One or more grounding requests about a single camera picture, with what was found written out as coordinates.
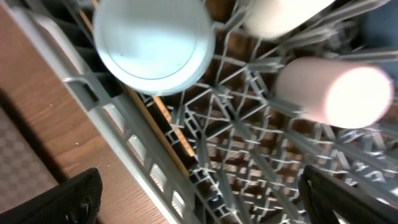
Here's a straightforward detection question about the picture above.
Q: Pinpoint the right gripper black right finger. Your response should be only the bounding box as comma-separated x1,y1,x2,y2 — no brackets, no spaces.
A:
298,165,397,224

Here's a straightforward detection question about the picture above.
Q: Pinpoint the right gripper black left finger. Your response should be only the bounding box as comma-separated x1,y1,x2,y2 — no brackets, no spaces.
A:
1,167,103,224

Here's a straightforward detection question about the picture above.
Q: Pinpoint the pink cup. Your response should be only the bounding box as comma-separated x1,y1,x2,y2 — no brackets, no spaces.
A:
275,57,394,129

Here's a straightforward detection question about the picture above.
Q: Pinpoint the wooden chopstick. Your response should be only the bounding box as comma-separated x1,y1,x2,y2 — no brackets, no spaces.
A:
79,10,195,177
152,96,195,157

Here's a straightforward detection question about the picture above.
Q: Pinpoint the dark blue plate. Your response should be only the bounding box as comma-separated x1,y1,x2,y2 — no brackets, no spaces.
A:
360,6,398,78

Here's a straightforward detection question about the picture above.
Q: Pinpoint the light blue bowl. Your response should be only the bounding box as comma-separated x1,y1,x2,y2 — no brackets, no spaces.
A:
93,0,215,96

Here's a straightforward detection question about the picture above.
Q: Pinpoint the cream white cup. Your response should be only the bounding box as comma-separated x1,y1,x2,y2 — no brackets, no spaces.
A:
240,0,334,40

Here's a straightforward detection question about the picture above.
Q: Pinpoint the grey dishwasher rack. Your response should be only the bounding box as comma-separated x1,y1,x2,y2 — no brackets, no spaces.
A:
3,0,397,223

